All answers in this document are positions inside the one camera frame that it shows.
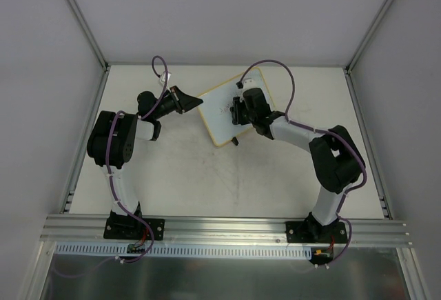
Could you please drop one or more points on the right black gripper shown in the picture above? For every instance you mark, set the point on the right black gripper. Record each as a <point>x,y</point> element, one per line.
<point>236,113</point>

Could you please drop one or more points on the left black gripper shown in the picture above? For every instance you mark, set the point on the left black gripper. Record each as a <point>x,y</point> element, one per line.
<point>178,99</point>

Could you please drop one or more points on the yellow framed whiteboard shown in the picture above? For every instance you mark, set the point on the yellow framed whiteboard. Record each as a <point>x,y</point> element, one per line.
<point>215,112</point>

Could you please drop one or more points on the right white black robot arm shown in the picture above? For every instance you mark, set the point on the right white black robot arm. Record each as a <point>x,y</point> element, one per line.
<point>338,164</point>

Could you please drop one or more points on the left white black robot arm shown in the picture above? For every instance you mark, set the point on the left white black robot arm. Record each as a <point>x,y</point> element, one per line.
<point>112,142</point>

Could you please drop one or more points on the left black whiteboard foot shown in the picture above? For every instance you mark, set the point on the left black whiteboard foot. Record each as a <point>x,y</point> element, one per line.
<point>235,140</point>

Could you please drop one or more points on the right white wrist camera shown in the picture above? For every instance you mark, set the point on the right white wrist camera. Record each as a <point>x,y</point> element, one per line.
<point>246,84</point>

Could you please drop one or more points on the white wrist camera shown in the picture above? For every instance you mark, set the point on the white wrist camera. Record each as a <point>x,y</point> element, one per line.
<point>164,79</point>
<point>246,84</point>

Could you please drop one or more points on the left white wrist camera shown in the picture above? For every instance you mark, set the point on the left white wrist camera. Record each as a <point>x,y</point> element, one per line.
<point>164,79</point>

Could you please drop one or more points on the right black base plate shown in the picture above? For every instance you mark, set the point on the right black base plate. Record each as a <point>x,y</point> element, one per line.
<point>301,232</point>

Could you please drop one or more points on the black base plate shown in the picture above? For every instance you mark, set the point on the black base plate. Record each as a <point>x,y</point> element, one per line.
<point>301,232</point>
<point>125,227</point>

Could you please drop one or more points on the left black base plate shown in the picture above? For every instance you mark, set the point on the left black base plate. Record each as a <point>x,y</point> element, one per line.
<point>125,227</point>

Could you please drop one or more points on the left aluminium frame post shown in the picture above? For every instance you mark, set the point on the left aluminium frame post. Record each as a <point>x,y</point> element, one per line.
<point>85,29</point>

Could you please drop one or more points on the aluminium frame post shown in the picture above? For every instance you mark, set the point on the aluminium frame post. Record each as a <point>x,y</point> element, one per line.
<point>368,35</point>
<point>85,29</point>

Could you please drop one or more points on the aluminium mounting rail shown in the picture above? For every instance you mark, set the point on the aluminium mounting rail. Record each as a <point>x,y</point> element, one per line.
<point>366,233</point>

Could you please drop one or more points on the white slotted cable duct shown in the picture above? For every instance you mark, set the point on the white slotted cable duct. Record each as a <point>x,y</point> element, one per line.
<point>186,251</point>

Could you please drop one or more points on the right aluminium frame post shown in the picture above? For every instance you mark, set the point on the right aluminium frame post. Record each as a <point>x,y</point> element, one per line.
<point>368,35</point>

